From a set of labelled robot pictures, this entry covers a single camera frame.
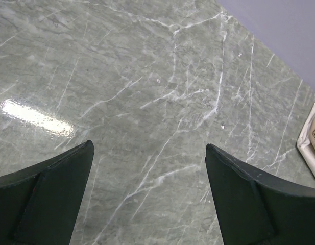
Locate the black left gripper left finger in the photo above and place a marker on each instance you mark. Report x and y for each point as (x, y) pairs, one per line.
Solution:
(40, 204)

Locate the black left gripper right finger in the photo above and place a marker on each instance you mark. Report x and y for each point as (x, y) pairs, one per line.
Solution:
(255, 207)

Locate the white folded t shirt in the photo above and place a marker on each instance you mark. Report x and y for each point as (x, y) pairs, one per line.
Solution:
(304, 145)

